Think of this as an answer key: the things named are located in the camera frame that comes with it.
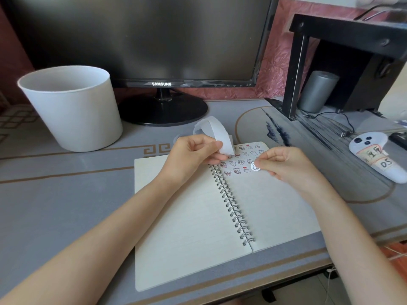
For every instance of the person's left hand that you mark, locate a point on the person's left hand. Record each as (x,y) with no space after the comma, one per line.
(182,157)

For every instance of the person's right hand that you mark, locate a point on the person's right hand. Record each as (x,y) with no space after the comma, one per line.
(292,168)

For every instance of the white sticker strip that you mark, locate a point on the white sticker strip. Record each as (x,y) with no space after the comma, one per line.
(221,134)

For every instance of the cream spiral notebook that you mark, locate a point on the cream spiral notebook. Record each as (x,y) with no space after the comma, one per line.
(187,225)

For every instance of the person's left forearm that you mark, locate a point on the person's left forearm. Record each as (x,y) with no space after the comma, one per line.
(92,250)

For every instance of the person's right forearm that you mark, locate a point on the person's right forearm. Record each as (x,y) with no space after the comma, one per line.
(359,247)

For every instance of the black plug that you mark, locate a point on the black plug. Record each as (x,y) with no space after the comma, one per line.
(344,134)

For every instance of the grey cylindrical speaker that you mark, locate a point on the grey cylindrical speaker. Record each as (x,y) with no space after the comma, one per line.
(318,92)

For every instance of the white labelled VR controller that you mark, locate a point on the white labelled VR controller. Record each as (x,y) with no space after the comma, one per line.
(372,152)

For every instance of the white plastic waste bin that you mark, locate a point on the white plastic waste bin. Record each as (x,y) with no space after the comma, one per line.
(74,117)

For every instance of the blue striped cloth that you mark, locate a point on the blue striped cloth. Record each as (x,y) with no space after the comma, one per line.
(402,122)

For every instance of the grey patterned desk mat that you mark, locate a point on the grey patterned desk mat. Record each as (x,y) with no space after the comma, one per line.
(63,203)

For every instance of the black computer monitor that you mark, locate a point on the black computer monitor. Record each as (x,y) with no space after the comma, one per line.
(144,34)

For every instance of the orange woven bag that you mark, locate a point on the orange woven bag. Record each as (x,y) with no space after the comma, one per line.
(397,260)

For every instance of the black shelf frame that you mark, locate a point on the black shelf frame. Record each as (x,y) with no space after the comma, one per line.
(294,79)

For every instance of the black desk frame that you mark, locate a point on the black desk frame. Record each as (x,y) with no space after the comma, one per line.
(268,295)

